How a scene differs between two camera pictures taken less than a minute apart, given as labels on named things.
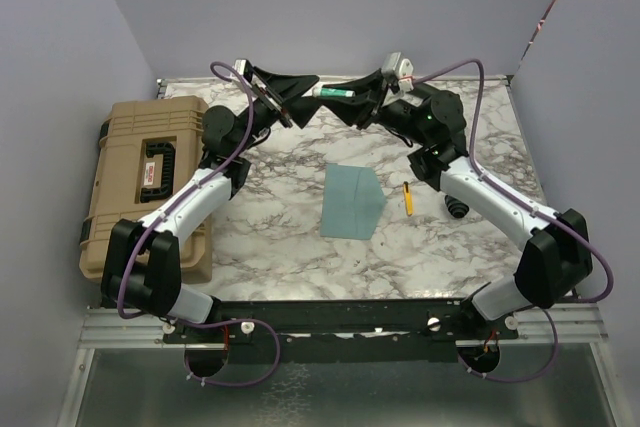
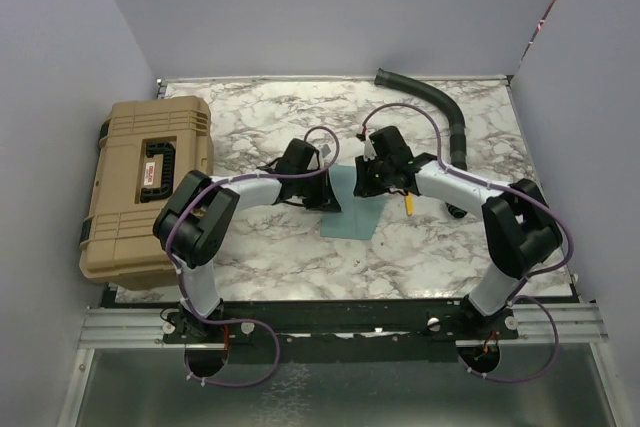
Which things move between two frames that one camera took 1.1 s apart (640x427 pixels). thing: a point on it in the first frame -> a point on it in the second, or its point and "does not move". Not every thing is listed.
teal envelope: (353, 201) does not move
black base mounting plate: (337, 331) does not move
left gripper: (291, 88) -> (317, 202)
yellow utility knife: (408, 199) does not move
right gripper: (362, 110) -> (364, 187)
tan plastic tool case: (146, 143) does not move
